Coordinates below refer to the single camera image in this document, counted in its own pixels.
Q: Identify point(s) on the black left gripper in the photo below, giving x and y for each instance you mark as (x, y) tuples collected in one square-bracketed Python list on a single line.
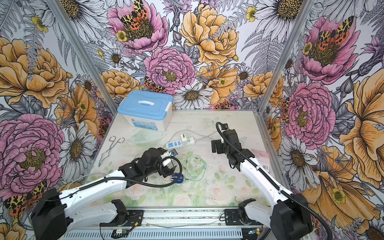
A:
[(165, 172)]

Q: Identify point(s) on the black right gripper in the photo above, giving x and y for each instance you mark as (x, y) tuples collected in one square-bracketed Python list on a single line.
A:
[(219, 143)]

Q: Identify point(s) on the blue electric shaver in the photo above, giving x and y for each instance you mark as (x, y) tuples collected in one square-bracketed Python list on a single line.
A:
[(177, 178)]

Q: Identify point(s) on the white charger adapter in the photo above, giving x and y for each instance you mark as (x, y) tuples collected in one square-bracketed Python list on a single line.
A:
[(185, 140)]

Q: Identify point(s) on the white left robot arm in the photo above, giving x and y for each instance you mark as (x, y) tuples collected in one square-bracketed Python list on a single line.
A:
[(59, 212)]

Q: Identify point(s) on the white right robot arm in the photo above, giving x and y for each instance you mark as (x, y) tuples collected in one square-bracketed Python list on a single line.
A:
[(287, 215)]

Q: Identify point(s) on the white power strip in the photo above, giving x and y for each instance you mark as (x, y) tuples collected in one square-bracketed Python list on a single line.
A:
[(174, 144)]

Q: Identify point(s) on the pink packet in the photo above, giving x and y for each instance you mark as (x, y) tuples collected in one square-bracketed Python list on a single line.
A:
[(263, 158)]

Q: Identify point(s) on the clear green plastic bag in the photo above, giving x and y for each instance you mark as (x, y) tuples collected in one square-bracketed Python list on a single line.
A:
[(146, 139)]

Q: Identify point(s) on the floral table mat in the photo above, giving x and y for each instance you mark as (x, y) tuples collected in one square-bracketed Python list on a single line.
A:
[(208, 182)]

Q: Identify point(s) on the metal scissor tongs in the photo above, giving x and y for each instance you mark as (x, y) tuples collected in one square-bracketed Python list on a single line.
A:
[(114, 141)]

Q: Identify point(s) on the blue lid storage box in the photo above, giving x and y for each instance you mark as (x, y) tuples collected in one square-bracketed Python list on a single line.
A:
[(147, 110)]

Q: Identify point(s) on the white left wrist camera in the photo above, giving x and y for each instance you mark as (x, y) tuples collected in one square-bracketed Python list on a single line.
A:
[(167, 157)]

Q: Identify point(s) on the aluminium front rail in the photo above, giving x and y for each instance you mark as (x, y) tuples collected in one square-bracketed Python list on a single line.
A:
[(172, 217)]

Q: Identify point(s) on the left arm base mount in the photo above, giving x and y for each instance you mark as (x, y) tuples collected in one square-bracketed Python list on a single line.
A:
[(132, 218)]

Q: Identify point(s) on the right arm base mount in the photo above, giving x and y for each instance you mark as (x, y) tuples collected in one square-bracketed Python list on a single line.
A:
[(232, 217)]

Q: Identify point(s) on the aluminium right corner post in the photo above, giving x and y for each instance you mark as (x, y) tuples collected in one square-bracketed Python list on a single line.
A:
[(291, 40)]

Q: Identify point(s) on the aluminium corner post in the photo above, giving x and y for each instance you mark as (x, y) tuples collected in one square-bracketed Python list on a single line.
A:
[(73, 37), (291, 40)]

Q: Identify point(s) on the aluminium left corner post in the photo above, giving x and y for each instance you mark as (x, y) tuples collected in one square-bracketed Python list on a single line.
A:
[(73, 37)]

